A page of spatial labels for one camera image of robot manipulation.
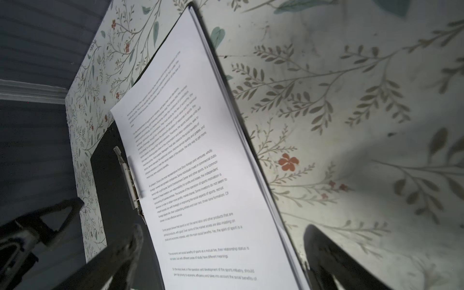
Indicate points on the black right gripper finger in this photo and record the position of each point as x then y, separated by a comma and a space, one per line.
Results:
328, 264

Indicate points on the printed sheet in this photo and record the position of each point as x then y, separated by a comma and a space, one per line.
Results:
195, 174

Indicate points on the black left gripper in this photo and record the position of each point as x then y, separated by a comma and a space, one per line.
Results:
114, 266

